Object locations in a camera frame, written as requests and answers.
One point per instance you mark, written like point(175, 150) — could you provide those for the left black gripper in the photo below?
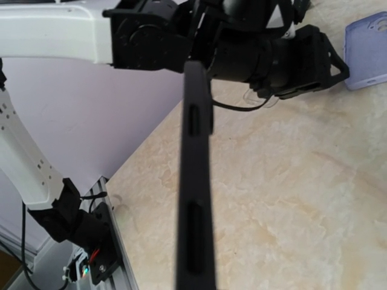
point(308, 62)

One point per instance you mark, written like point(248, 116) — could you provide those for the black phone face up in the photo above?
point(195, 255)

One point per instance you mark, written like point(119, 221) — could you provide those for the clear case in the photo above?
point(252, 98)

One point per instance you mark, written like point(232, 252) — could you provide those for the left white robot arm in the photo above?
point(83, 83)

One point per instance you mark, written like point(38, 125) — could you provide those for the lavender phone case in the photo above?
point(365, 51)

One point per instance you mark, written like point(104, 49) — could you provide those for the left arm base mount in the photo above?
point(94, 232)

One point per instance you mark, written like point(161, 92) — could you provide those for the front aluminium rail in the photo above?
point(123, 276)

